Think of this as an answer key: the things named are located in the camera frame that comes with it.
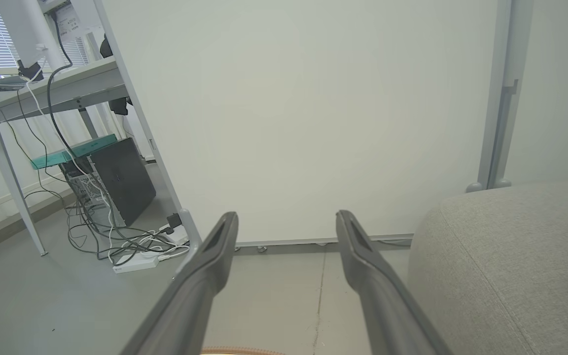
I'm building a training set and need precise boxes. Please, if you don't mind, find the thick black floor cable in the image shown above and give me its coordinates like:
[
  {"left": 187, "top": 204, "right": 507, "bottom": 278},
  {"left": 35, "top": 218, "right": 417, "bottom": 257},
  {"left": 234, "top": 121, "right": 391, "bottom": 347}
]
[{"left": 65, "top": 197, "right": 176, "bottom": 261}]

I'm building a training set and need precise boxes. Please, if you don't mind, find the grey fabric ottoman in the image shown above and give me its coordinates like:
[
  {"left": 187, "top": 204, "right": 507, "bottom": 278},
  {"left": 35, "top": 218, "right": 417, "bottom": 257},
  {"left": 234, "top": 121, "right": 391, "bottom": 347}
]
[{"left": 406, "top": 179, "right": 568, "bottom": 355}]

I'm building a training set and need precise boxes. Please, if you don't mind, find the black computer tower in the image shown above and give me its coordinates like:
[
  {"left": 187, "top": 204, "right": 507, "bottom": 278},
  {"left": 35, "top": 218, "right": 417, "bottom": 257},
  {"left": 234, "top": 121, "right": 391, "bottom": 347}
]
[{"left": 59, "top": 138, "right": 157, "bottom": 228}]

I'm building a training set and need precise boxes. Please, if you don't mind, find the flat white power strip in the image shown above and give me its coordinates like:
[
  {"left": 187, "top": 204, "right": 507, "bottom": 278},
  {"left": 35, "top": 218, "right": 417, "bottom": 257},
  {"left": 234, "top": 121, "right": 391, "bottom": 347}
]
[{"left": 112, "top": 254, "right": 160, "bottom": 274}]

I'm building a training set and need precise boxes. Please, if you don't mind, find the thick black hanging cable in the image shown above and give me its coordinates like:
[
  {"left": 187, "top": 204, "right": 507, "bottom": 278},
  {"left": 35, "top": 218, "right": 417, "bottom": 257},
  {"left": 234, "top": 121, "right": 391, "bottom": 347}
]
[{"left": 46, "top": 10, "right": 95, "bottom": 171}]

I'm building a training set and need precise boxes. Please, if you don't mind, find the beige perforated laundry basket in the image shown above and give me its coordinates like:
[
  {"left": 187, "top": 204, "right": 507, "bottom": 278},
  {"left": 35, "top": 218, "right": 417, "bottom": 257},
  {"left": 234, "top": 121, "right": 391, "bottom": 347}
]
[{"left": 200, "top": 347, "right": 285, "bottom": 355}]

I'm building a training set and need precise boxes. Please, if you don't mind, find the white power strip with sockets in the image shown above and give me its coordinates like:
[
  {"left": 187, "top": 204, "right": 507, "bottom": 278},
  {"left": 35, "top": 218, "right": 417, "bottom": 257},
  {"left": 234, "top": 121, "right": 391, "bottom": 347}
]
[{"left": 158, "top": 224, "right": 190, "bottom": 246}]

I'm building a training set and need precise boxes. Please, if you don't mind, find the narrow white partition panel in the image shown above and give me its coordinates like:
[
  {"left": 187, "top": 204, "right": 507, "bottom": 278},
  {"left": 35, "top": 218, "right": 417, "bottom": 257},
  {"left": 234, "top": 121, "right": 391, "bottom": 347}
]
[{"left": 485, "top": 0, "right": 568, "bottom": 192}]

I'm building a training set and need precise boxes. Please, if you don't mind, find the teal flat box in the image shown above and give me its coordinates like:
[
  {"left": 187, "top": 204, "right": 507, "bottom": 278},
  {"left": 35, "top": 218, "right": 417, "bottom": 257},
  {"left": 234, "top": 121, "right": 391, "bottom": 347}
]
[{"left": 31, "top": 134, "right": 118, "bottom": 170}]

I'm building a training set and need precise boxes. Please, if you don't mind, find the white looped floor cable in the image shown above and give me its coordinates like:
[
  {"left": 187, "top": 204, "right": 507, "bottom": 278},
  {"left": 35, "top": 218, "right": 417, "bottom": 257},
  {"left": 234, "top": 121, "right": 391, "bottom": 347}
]
[{"left": 108, "top": 232, "right": 191, "bottom": 262}]

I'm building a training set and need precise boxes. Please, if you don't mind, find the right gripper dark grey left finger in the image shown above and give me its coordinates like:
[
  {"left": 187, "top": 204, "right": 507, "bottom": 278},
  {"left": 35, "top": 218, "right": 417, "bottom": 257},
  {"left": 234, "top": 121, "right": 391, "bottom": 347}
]
[{"left": 119, "top": 212, "right": 240, "bottom": 355}]

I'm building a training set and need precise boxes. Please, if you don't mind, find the large white partition panel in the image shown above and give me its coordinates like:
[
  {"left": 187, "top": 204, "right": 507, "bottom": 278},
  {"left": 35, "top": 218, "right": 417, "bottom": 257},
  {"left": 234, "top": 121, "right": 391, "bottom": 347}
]
[{"left": 93, "top": 0, "right": 512, "bottom": 262}]

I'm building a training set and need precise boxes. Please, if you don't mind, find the white hanging cable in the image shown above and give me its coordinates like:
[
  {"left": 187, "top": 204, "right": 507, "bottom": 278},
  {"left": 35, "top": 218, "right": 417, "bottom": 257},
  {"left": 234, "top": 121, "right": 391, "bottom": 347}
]
[{"left": 24, "top": 44, "right": 114, "bottom": 262}]

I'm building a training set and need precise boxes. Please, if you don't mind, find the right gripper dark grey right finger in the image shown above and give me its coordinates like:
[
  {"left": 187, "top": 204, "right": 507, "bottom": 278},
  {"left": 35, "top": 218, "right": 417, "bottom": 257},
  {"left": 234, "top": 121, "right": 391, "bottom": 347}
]
[{"left": 336, "top": 210, "right": 452, "bottom": 355}]

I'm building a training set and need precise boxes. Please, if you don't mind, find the grey metal desk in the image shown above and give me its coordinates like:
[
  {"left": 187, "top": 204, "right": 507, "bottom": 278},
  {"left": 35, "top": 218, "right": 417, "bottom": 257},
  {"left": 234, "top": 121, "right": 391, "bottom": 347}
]
[{"left": 0, "top": 56, "right": 131, "bottom": 257}]

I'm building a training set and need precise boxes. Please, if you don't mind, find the black desk clamp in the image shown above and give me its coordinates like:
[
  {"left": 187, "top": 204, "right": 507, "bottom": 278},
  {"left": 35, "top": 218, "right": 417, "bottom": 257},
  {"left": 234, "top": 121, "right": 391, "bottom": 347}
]
[{"left": 17, "top": 59, "right": 45, "bottom": 83}]

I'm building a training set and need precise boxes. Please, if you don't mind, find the thin black hanging cable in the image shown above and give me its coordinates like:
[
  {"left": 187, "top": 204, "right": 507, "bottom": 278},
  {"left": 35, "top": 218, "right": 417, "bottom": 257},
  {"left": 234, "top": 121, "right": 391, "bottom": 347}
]
[{"left": 0, "top": 91, "right": 68, "bottom": 203}]

